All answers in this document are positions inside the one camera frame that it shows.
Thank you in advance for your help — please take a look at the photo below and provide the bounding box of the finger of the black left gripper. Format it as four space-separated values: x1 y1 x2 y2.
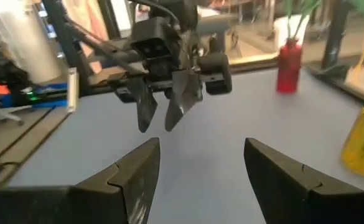
128 77 157 134
165 70 203 132

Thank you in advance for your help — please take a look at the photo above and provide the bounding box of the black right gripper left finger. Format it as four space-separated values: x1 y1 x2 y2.
0 138 161 224

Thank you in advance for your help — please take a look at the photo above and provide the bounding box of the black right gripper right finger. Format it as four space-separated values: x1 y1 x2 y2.
243 138 364 224

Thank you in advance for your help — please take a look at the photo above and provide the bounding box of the red glass vase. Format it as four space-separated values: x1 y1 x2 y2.
276 39 304 94

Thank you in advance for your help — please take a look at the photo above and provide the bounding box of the yellow glass vase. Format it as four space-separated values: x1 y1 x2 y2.
340 99 364 180

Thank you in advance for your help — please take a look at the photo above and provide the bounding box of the white box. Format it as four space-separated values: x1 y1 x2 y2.
273 14 310 54

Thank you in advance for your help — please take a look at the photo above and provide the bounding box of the white office chair base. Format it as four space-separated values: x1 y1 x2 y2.
0 104 33 131

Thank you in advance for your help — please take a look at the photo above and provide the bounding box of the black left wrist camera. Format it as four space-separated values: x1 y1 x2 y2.
130 17 182 63

